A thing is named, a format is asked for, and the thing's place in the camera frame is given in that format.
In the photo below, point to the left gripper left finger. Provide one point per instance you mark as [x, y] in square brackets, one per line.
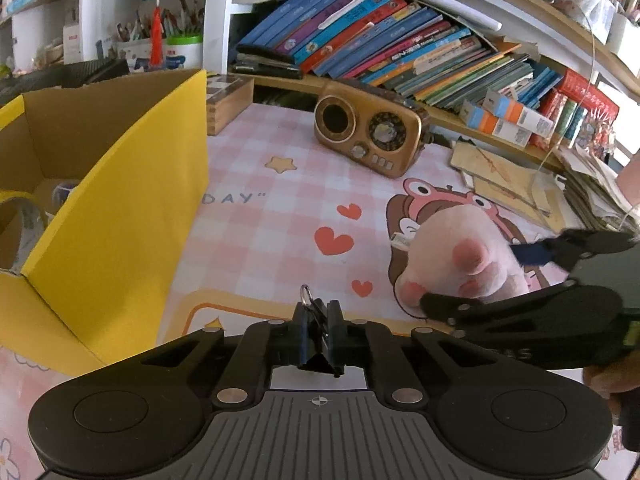
[253, 356]

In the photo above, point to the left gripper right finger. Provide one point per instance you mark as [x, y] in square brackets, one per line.
[378, 352]

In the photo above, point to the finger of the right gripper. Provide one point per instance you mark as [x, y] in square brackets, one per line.
[571, 246]
[448, 309]

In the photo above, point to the black binder clip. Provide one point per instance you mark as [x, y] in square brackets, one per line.
[322, 335]

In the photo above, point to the pink plush paw toy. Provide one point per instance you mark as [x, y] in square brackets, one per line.
[459, 252]

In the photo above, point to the yellow tape roll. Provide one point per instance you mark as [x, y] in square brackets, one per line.
[33, 222]

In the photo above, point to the person right hand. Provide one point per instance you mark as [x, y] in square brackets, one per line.
[618, 383]

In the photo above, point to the brown envelopes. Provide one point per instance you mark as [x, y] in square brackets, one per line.
[530, 193]

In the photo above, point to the stack of papers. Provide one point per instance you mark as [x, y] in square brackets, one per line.
[591, 190]

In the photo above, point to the pink printed table mat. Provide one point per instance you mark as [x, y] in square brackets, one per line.
[278, 211]

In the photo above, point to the orange white box upper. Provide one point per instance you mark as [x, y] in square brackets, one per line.
[518, 114]

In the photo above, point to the orange white box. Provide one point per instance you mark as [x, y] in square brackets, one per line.
[478, 118]
[518, 114]

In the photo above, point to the orange white box lower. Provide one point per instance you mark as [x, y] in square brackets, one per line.
[478, 118]

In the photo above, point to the brown retro radio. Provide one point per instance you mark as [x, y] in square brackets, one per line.
[378, 130]

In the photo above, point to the yellow cardboard box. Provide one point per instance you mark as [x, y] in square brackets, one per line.
[120, 167]

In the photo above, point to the wooden chessboard box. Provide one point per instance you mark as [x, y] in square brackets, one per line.
[227, 96]

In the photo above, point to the green lid white tub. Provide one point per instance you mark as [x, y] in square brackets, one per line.
[184, 52]

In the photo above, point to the red hanging tassel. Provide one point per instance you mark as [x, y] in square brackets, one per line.
[156, 58]

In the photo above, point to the black Yamaha keyboard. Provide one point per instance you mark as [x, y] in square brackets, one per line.
[65, 76]

